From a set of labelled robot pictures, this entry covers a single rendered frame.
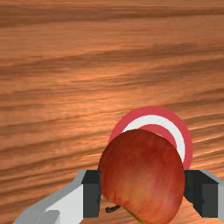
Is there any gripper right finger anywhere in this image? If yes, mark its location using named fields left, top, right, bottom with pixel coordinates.
left=183, top=169, right=224, bottom=224

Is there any red apple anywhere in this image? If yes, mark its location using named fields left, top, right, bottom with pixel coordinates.
left=97, top=129, right=186, bottom=224

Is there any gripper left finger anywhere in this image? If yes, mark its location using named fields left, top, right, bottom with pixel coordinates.
left=12, top=169, right=102, bottom=224

